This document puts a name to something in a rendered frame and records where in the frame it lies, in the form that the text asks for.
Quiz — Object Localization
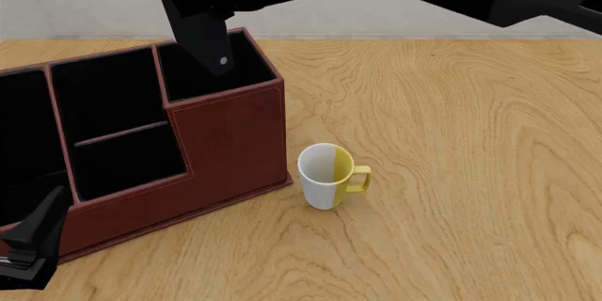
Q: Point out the red-brown desk caddy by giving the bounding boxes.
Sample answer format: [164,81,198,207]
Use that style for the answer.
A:
[0,26,294,265]

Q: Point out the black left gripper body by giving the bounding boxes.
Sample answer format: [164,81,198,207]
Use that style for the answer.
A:
[0,244,60,292]

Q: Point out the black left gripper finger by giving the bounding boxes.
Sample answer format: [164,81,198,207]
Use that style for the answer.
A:
[0,185,71,261]

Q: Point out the white and yellow mug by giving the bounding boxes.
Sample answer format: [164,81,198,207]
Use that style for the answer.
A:
[296,142,373,212]

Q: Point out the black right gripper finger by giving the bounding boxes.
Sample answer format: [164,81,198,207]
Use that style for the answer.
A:
[159,0,235,77]

